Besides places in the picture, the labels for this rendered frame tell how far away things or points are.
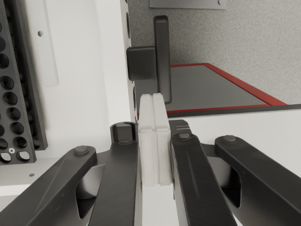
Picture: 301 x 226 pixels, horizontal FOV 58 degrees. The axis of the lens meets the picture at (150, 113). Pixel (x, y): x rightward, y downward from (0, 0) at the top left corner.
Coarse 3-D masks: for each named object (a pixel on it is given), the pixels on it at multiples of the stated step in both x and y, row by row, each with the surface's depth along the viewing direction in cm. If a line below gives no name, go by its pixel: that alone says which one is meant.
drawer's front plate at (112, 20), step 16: (96, 0) 19; (112, 0) 19; (112, 16) 20; (112, 32) 20; (112, 48) 20; (112, 64) 21; (112, 80) 21; (128, 80) 23; (112, 96) 21; (128, 96) 22; (112, 112) 22; (128, 112) 22
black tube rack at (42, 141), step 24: (0, 24) 25; (24, 24) 26; (0, 48) 26; (24, 48) 26; (0, 72) 23; (24, 72) 26; (24, 96) 27; (0, 120) 25; (0, 144) 29; (24, 144) 29
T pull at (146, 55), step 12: (156, 24) 21; (168, 24) 22; (156, 36) 22; (168, 36) 22; (132, 48) 22; (144, 48) 22; (156, 48) 22; (168, 48) 22; (132, 60) 22; (144, 60) 22; (156, 60) 22; (168, 60) 22; (132, 72) 23; (144, 72) 23; (156, 72) 23; (168, 72) 23; (168, 84) 23; (168, 96) 23
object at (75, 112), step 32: (64, 0) 28; (32, 32) 29; (64, 32) 29; (96, 32) 29; (32, 64) 30; (64, 64) 30; (96, 64) 30; (64, 96) 31; (96, 96) 31; (64, 128) 32; (96, 128) 32; (0, 192) 28
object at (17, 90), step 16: (0, 0) 22; (0, 16) 22; (0, 32) 23; (16, 64) 24; (0, 80) 24; (16, 80) 24; (0, 96) 24; (16, 96) 24; (16, 144) 26; (32, 144) 26; (16, 160) 26; (32, 160) 26
